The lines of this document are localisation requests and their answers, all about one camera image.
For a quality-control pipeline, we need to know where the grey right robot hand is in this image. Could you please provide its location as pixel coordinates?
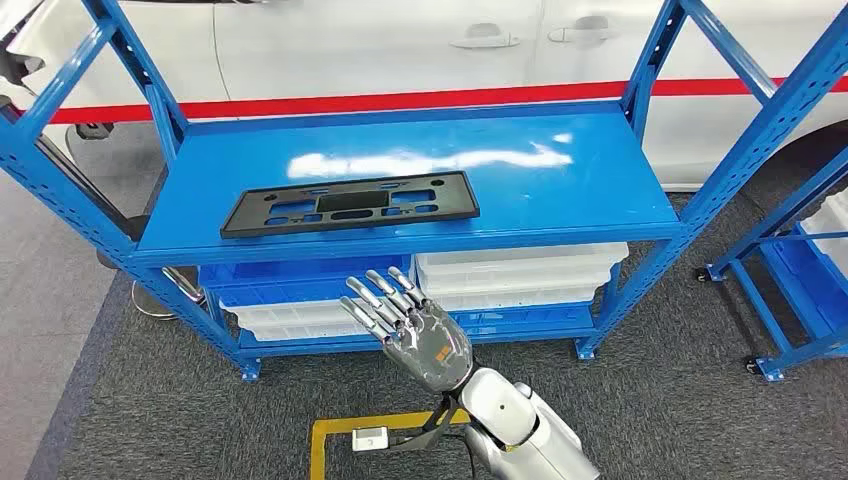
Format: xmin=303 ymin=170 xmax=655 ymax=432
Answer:
xmin=339 ymin=266 xmax=476 ymax=395

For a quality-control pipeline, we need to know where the black plastic panel part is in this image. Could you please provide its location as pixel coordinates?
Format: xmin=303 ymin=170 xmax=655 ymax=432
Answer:
xmin=219 ymin=170 xmax=481 ymax=240

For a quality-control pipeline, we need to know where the blue metal shelf rack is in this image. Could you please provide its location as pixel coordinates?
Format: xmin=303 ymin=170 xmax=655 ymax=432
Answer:
xmin=0 ymin=0 xmax=848 ymax=384
xmin=695 ymin=142 xmax=848 ymax=384

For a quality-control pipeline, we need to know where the white plastic bin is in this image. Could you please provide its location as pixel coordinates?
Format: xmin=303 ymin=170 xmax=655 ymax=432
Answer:
xmin=800 ymin=188 xmax=848 ymax=276
xmin=415 ymin=242 xmax=630 ymax=313
xmin=219 ymin=298 xmax=386 ymax=343

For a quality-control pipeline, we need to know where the chrome round stand base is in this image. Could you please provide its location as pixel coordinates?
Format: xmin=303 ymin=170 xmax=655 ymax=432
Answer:
xmin=130 ymin=264 xmax=205 ymax=323

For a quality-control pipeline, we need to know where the white car with red stripe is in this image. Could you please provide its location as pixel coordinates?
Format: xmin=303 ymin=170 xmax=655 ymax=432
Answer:
xmin=0 ymin=0 xmax=848 ymax=193

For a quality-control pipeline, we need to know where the black stand with round base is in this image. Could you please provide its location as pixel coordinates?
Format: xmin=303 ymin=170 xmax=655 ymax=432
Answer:
xmin=33 ymin=135 xmax=152 ymax=272

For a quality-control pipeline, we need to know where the black right camera bracket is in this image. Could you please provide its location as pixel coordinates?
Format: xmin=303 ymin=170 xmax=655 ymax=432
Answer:
xmin=387 ymin=394 xmax=465 ymax=453

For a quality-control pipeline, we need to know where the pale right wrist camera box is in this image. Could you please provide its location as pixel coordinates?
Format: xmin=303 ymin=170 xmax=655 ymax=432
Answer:
xmin=351 ymin=427 xmax=390 ymax=453

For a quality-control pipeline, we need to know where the black right camera cable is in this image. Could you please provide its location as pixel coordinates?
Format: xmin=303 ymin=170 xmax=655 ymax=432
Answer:
xmin=440 ymin=431 xmax=480 ymax=480

